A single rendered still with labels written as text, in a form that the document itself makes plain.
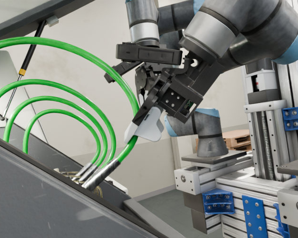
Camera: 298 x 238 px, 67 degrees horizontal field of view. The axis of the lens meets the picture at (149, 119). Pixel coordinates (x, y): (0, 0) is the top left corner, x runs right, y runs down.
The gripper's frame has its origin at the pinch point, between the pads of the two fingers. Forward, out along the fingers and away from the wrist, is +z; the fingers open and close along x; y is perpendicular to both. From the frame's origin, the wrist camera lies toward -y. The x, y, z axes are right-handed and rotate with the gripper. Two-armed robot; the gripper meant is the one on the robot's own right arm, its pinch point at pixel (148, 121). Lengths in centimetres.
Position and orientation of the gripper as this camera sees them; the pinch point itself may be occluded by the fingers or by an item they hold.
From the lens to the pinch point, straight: 58.4
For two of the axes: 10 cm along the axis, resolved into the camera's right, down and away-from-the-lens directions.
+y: 9.0, -1.2, 4.1
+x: -4.1, 0.7, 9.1
